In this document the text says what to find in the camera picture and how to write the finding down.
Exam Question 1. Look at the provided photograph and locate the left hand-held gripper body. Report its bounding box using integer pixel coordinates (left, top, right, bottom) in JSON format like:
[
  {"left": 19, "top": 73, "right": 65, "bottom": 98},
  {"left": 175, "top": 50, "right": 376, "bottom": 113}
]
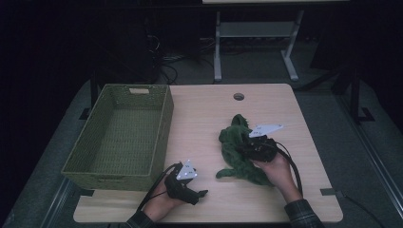
[{"left": 163, "top": 159, "right": 201, "bottom": 203}]

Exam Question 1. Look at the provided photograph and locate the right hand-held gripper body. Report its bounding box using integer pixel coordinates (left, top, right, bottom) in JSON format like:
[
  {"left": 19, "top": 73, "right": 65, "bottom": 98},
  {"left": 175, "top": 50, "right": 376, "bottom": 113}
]
[{"left": 240, "top": 123, "right": 284, "bottom": 163}]

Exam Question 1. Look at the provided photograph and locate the green plush toy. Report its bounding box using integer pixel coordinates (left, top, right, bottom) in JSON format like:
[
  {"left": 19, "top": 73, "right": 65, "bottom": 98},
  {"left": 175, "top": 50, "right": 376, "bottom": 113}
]
[{"left": 215, "top": 113, "right": 277, "bottom": 187}]

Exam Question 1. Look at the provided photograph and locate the green woven basket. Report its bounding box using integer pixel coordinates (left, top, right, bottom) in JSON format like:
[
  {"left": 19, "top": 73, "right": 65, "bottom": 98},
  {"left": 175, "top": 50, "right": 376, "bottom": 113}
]
[{"left": 61, "top": 83, "right": 175, "bottom": 193}]

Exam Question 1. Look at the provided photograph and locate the person's left hand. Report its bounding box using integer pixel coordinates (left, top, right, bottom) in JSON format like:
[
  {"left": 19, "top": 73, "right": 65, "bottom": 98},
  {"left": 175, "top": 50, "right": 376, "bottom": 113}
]
[{"left": 142, "top": 179, "right": 188, "bottom": 222}]

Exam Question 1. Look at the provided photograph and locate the person's right hand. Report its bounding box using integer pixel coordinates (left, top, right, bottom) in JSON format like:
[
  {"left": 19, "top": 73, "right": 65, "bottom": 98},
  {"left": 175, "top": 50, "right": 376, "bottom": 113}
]
[{"left": 251, "top": 151, "right": 302, "bottom": 203}]

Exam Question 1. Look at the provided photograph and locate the black metal stand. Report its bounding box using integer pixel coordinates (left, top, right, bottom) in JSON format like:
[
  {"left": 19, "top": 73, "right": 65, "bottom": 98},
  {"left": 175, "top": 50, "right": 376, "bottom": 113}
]
[{"left": 300, "top": 63, "right": 376, "bottom": 124}]

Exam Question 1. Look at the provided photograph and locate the dark computer tower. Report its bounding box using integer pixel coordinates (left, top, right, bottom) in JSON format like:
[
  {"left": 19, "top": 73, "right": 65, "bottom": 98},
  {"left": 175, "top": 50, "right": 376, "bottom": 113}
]
[{"left": 94, "top": 18, "right": 161, "bottom": 85}]

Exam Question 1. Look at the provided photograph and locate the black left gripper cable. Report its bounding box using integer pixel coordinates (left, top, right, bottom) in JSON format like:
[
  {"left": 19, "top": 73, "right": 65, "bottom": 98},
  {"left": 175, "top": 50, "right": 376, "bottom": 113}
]
[{"left": 136, "top": 162, "right": 182, "bottom": 214}]

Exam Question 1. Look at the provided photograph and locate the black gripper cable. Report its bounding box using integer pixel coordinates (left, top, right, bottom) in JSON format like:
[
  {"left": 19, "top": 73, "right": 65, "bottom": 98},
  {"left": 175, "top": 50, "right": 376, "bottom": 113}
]
[
  {"left": 275, "top": 141, "right": 304, "bottom": 198},
  {"left": 136, "top": 162, "right": 182, "bottom": 214}
]

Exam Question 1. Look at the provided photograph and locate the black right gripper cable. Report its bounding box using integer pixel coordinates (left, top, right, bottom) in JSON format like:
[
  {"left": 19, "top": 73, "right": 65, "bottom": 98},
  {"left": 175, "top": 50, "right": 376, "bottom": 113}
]
[{"left": 275, "top": 141, "right": 304, "bottom": 198}]

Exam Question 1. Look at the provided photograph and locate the thin black floor cable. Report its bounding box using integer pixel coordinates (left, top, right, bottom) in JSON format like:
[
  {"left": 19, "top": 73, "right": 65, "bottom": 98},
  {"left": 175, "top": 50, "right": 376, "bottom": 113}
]
[{"left": 340, "top": 191, "right": 386, "bottom": 228}]

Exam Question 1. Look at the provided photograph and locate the white metal table frame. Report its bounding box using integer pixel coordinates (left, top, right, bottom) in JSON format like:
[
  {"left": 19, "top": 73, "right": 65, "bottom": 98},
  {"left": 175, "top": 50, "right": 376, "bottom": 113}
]
[{"left": 213, "top": 9, "right": 305, "bottom": 83}]

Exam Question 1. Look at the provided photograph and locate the tangle of floor cables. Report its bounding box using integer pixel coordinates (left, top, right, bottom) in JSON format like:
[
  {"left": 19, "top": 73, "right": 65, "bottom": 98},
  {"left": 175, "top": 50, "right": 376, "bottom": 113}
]
[{"left": 148, "top": 34, "right": 217, "bottom": 85}]

